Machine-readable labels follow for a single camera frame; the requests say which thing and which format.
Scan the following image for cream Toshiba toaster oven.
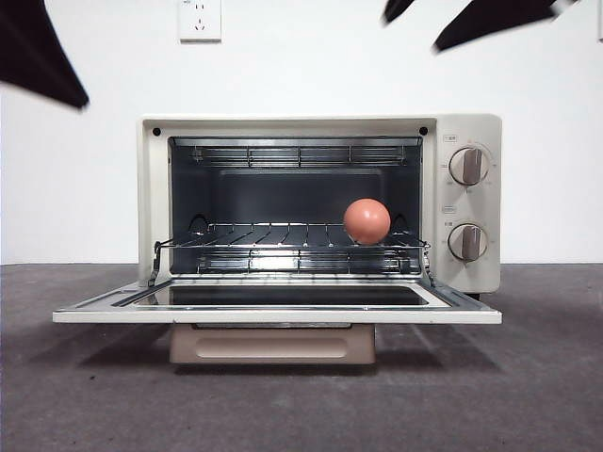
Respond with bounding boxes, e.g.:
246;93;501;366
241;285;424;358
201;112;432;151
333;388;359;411
137;111;503;302

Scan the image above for brown egg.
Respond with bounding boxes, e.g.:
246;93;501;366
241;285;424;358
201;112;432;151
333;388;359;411
343;198;392;246

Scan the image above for metal wire oven rack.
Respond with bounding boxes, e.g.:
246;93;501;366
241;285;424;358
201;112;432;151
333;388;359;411
155;222;431;250

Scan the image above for cream oven knob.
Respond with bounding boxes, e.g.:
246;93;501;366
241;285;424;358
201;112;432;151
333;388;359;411
447;223;489;263
448;146;490;186

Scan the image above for white wall socket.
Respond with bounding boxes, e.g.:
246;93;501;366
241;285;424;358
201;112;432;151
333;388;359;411
179;0;222;43

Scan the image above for cream glass oven door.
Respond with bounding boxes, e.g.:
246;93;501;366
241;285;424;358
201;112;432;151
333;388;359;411
52;280;503;366

